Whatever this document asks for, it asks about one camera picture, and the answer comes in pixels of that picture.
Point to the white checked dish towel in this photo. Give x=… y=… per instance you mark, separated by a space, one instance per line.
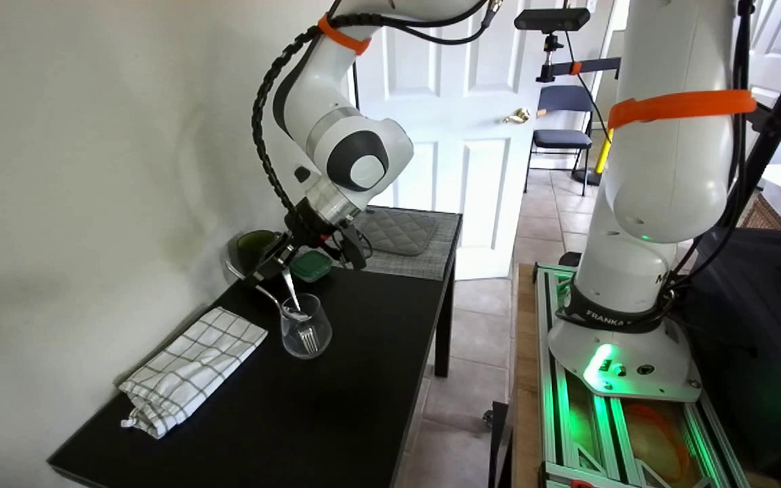
x=196 y=366

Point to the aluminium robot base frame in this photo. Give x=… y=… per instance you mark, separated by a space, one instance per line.
x=590 y=434

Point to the white Franka Panda arm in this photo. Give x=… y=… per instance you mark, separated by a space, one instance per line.
x=661 y=190

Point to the yellow black striped pole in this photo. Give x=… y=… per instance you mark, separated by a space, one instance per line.
x=602 y=152

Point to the brass door knob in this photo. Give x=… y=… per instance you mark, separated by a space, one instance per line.
x=515 y=114

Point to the dark bowl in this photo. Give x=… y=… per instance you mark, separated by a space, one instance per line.
x=247 y=253

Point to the silver metal spoon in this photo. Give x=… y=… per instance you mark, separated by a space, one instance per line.
x=294 y=291

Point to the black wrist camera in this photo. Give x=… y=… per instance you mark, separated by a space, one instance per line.
x=352 y=248

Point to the black stereo camera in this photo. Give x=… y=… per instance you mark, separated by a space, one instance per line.
x=552 y=17

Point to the blue chair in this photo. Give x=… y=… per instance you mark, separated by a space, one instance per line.
x=558 y=137

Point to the black covered equipment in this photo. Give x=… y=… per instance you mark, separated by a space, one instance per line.
x=760 y=316

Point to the black table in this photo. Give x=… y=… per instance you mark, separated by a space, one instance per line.
x=317 y=423

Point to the wooden base board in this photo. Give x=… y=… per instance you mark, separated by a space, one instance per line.
x=523 y=408

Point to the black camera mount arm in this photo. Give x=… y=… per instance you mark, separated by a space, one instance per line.
x=581 y=66

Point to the clear glass cup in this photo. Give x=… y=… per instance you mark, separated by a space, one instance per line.
x=308 y=337

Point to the black floor stand foot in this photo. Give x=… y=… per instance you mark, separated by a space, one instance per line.
x=496 y=442

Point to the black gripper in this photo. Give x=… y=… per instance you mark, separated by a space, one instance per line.
x=314 y=227

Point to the grey quilted pot holder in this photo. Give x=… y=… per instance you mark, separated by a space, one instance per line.
x=400 y=233

